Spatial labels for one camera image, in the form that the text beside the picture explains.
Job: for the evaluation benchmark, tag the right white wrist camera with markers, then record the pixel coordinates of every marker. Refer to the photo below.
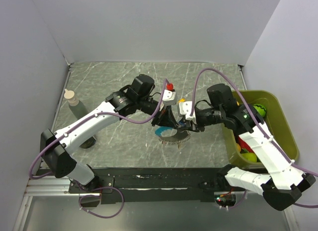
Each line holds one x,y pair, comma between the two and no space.
184,110

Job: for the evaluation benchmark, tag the grey bottle beige cap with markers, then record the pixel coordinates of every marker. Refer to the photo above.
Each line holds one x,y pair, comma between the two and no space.
75,105

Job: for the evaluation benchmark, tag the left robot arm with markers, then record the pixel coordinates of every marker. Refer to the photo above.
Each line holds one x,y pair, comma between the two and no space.
57,147

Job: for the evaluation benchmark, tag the light blue key handle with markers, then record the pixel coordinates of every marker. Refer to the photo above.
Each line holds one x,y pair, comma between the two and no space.
159,131

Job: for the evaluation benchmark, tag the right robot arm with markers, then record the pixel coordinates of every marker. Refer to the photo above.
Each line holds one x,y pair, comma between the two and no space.
283,185

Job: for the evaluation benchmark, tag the black paper cup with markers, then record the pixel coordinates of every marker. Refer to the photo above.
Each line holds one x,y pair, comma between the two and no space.
88,143

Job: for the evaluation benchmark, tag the red toy fruit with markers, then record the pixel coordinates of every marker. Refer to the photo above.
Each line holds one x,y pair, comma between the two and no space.
244,145

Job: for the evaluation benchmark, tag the yellow-green toy fruit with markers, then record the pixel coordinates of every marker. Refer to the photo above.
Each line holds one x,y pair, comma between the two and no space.
251,157

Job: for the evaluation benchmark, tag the orange toy fruit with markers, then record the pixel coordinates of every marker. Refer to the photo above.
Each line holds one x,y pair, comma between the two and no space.
238,147

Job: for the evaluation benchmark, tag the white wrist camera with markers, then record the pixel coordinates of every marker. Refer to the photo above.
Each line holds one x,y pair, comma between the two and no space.
169,96
184,110

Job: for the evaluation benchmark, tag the metal keyring with small rings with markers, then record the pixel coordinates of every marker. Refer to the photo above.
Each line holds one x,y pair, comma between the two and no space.
177,138

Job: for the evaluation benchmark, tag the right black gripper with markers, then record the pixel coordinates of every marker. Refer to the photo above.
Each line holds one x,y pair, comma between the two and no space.
189,125

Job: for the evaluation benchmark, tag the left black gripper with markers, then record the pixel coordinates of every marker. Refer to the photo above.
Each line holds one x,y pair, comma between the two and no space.
165,118

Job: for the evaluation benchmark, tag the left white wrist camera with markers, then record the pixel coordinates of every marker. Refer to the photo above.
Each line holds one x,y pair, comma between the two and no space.
169,96

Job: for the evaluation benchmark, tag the green toy watermelon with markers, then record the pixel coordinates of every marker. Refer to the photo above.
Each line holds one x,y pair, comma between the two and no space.
260,109

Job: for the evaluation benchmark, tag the olive green plastic bin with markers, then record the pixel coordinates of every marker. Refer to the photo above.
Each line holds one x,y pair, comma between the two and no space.
276,123

